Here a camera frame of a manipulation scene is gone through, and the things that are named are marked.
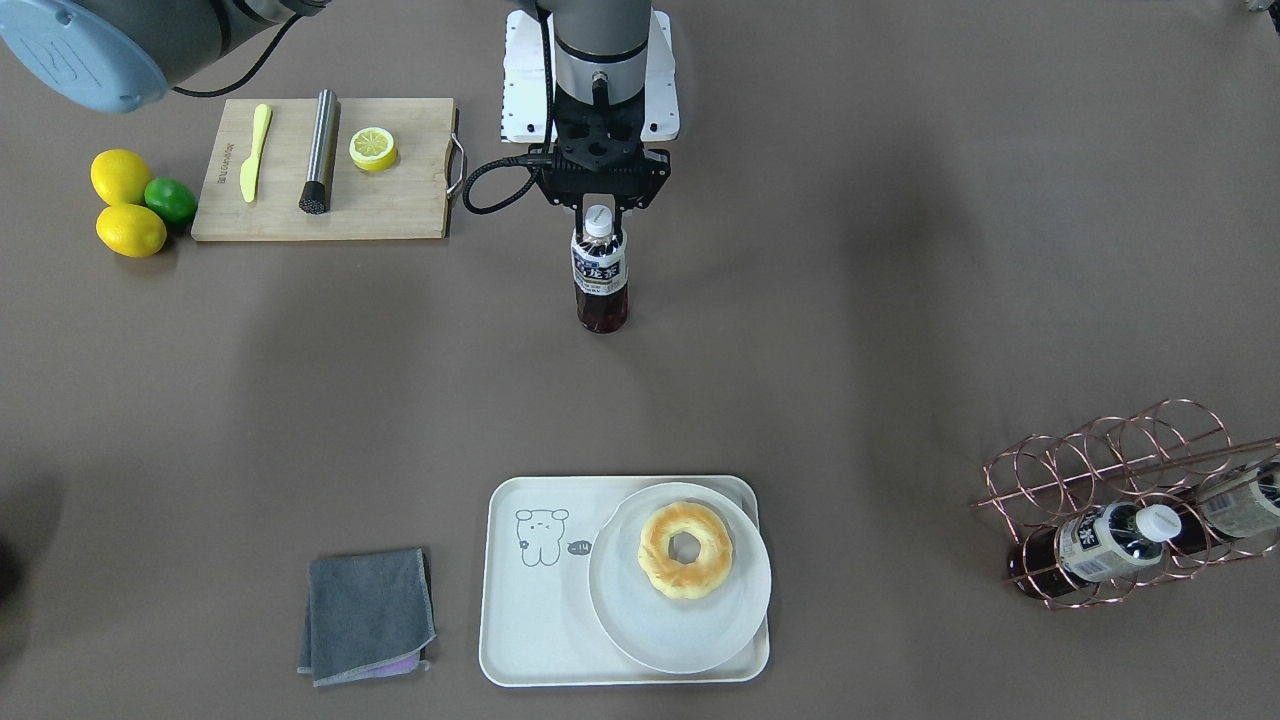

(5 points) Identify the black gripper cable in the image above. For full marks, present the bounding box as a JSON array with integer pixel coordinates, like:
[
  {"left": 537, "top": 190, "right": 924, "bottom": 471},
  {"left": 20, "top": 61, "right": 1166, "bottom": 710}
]
[{"left": 462, "top": 10, "right": 557, "bottom": 217}]

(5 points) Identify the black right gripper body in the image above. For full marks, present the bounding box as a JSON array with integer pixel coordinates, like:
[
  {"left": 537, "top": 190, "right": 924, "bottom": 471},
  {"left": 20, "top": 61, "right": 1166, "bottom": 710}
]
[{"left": 534, "top": 92, "right": 672, "bottom": 211}]

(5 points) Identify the tea bottle in rack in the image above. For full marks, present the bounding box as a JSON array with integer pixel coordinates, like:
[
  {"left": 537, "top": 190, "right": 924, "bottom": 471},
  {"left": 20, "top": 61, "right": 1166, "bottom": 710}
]
[
  {"left": 1192, "top": 461, "right": 1279, "bottom": 552},
  {"left": 1007, "top": 502, "right": 1183, "bottom": 600}
]

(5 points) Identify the glazed donut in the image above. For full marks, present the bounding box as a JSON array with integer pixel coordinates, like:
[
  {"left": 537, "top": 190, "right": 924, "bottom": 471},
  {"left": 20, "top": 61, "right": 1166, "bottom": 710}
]
[{"left": 636, "top": 501, "right": 733, "bottom": 601}]

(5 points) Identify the yellow plastic knife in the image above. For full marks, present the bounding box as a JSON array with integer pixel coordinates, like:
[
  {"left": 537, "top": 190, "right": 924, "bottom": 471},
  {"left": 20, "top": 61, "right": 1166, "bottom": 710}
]
[{"left": 239, "top": 102, "right": 273, "bottom": 204}]

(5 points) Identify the cream serving tray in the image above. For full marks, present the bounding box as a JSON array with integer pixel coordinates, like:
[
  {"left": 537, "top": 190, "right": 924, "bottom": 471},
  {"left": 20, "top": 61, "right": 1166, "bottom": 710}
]
[{"left": 477, "top": 475, "right": 772, "bottom": 687}]

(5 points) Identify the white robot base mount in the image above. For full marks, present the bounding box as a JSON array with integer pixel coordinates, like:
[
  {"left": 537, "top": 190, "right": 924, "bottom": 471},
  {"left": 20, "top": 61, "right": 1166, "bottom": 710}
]
[{"left": 500, "top": 9, "right": 681, "bottom": 143}]

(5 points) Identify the steel cylinder muddler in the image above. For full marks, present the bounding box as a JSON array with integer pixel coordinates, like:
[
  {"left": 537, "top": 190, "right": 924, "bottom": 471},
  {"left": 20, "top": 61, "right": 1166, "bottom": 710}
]
[{"left": 298, "top": 88, "right": 340, "bottom": 215}]

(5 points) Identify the green lime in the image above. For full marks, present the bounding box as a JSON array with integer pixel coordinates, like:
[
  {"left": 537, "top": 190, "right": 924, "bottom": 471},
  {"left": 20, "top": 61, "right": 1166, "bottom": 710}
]
[{"left": 143, "top": 177, "right": 198, "bottom": 225}]

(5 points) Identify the grey folded cloth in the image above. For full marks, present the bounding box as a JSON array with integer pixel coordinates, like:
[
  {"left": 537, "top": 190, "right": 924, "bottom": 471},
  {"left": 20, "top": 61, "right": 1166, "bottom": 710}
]
[{"left": 296, "top": 547, "right": 436, "bottom": 687}]

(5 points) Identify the tea bottle with white cap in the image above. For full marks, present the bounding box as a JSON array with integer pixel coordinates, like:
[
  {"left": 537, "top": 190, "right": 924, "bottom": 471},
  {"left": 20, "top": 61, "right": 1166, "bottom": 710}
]
[{"left": 570, "top": 204, "right": 628, "bottom": 334}]

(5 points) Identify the white round plate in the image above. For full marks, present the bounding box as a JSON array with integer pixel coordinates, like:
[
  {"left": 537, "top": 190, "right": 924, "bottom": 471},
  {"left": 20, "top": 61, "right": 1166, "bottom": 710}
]
[{"left": 588, "top": 477, "right": 772, "bottom": 676}]

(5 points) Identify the half lemon slice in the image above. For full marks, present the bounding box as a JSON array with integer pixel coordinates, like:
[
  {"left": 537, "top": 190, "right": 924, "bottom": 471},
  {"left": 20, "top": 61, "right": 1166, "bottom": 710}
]
[{"left": 348, "top": 126, "right": 398, "bottom": 173}]

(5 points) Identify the yellow lemon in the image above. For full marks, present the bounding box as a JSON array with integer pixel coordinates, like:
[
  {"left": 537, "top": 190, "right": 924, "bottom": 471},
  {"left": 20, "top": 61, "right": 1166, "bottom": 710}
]
[
  {"left": 95, "top": 204, "right": 168, "bottom": 258},
  {"left": 90, "top": 149, "right": 154, "bottom": 206}
]

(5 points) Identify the wooden cutting board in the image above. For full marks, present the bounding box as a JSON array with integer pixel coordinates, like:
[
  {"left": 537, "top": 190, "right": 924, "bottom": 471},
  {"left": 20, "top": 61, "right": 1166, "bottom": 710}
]
[{"left": 191, "top": 97, "right": 465, "bottom": 242}]

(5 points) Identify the copper wire bottle rack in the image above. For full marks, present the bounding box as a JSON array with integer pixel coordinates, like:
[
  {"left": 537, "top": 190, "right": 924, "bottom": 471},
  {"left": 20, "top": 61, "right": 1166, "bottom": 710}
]
[{"left": 974, "top": 398, "right": 1277, "bottom": 610}]

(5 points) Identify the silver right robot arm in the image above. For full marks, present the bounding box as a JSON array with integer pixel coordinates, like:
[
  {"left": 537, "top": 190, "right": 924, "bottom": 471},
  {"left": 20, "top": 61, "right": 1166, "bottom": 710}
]
[{"left": 1, "top": 1, "right": 671, "bottom": 231}]

